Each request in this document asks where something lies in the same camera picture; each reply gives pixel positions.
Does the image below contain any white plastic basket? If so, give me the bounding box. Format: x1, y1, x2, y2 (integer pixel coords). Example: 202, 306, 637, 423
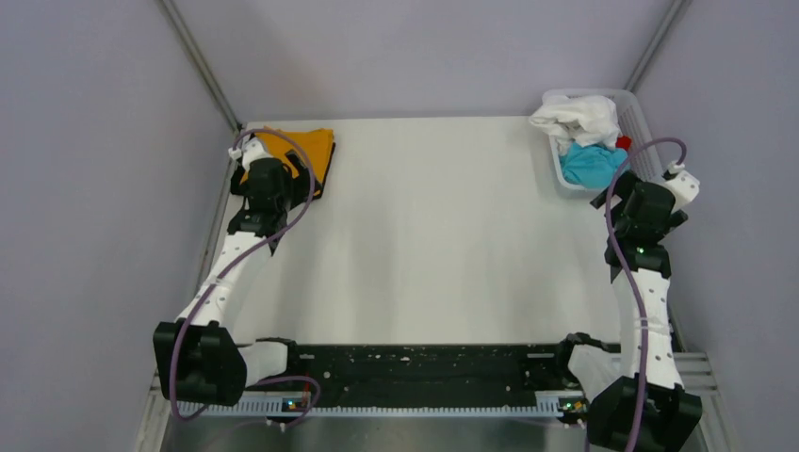
542, 88, 663, 198

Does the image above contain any white t shirt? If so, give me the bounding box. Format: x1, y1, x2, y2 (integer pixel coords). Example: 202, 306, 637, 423
529, 95, 622, 155

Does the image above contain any folded orange t shirt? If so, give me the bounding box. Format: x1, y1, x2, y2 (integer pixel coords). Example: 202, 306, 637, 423
228, 128, 335, 193

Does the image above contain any teal t shirt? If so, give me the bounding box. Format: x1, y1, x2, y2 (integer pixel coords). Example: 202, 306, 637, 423
559, 143, 628, 190

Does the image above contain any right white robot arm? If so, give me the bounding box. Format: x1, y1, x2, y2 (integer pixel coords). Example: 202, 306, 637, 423
552, 162, 703, 451

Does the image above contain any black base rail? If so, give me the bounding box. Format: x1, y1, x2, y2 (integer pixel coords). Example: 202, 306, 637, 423
250, 344, 579, 409

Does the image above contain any white slotted cable duct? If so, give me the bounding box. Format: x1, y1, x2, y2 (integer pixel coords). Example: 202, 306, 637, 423
203, 392, 589, 419

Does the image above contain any red t shirt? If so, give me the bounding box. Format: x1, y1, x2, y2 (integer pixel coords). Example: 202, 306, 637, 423
615, 136, 632, 152

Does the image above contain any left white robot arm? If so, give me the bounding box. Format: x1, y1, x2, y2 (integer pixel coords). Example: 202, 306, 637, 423
153, 131, 317, 412

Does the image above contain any folded black t shirt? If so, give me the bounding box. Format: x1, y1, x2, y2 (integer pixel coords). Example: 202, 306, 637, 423
229, 141, 337, 202

